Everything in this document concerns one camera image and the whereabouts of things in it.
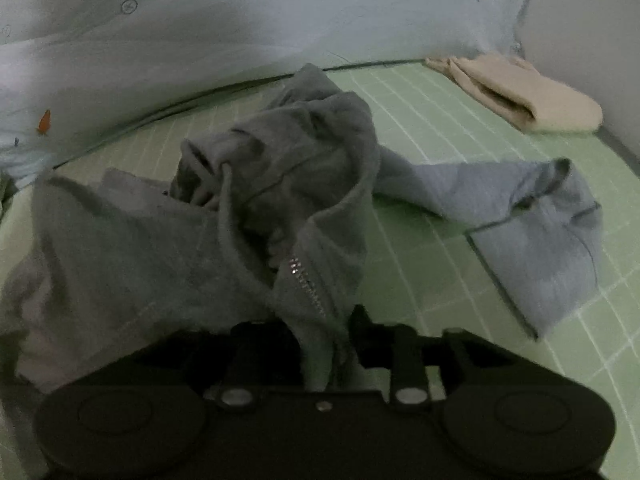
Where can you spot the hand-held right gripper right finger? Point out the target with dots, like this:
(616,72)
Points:
(367,335)

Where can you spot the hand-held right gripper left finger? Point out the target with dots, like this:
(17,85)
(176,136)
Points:
(270,342)

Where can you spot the folded beige garment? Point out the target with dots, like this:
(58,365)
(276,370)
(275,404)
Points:
(540,100)

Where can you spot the pale printed quilt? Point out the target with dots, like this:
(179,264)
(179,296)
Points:
(250,20)

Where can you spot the grey zip hoodie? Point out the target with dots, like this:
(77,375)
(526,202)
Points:
(125,260)

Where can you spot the light blue garment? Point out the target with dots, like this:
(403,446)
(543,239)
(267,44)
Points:
(525,240)

